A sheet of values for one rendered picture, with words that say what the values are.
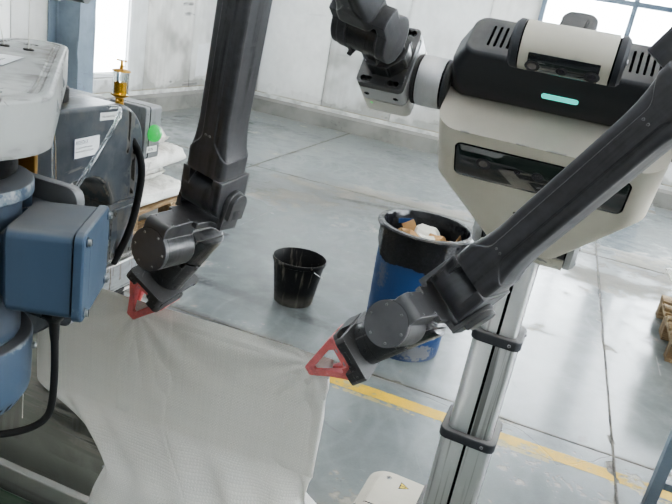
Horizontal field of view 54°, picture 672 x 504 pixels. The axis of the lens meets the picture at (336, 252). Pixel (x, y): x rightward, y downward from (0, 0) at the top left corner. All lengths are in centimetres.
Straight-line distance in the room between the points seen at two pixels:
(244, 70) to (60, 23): 626
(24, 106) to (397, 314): 44
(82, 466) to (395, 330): 114
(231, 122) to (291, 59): 872
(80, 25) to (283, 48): 360
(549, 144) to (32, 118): 80
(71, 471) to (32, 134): 125
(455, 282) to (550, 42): 39
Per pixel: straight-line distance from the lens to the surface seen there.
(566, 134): 117
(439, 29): 895
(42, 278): 67
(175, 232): 86
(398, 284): 312
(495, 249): 77
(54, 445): 179
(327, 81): 936
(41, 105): 65
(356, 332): 87
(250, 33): 80
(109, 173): 111
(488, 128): 116
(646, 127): 68
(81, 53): 684
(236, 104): 83
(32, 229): 66
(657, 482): 272
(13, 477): 179
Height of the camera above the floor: 153
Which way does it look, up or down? 20 degrees down
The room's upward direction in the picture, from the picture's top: 11 degrees clockwise
